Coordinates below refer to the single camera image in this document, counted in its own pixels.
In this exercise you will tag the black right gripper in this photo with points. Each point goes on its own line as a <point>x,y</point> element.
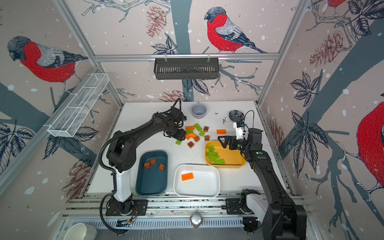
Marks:
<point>229,138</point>

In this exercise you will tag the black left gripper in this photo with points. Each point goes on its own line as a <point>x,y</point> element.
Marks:
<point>181,136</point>

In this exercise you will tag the green long lego brick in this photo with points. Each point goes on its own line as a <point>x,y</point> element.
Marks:
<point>219,162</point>

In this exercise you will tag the brown square lego brick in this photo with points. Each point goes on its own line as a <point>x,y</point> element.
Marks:
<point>161,167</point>

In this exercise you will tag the orange lego plate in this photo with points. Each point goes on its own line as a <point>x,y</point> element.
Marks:
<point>188,176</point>

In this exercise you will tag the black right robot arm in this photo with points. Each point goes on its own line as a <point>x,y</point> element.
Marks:
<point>283,220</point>

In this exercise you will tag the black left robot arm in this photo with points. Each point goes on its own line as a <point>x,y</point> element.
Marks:
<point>119,154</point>

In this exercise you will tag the orange curved lego arch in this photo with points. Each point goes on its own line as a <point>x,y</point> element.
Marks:
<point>194,137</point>

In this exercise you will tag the orange lego brick right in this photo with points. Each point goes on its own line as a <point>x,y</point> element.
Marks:
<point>221,132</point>

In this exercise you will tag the orange lego brick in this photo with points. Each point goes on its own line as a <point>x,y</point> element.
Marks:
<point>221,132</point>
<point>190,127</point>

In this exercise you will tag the orange lego brick top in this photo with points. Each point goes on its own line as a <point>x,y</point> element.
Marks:
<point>190,127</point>

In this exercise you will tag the yellow rectangular tray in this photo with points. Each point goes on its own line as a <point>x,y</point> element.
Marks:
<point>233,159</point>

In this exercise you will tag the green lego brick top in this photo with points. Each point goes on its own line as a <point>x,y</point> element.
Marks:
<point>198,127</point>

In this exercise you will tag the lavender plastic cup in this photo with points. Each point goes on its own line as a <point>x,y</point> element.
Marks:
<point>199,110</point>

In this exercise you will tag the dark teal rectangular tray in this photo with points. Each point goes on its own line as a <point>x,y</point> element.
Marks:
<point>150,180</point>

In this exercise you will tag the white rectangular tray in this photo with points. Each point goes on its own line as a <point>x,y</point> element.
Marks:
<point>206,183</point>

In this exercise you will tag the round silver knob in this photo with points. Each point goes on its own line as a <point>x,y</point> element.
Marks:
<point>196,219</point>

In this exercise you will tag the white bowl at bottom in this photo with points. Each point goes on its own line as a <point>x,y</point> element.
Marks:
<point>81,231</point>

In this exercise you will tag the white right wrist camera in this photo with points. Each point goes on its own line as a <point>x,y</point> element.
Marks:
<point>239,127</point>

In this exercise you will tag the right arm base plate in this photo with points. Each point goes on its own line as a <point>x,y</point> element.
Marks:
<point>247,206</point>

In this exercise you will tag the black hanging wire basket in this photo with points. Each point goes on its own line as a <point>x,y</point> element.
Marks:
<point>186,69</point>

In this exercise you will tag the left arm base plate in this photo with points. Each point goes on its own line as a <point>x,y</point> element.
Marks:
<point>127,208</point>

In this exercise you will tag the white wire mesh basket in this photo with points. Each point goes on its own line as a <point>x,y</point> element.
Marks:
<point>81,102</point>

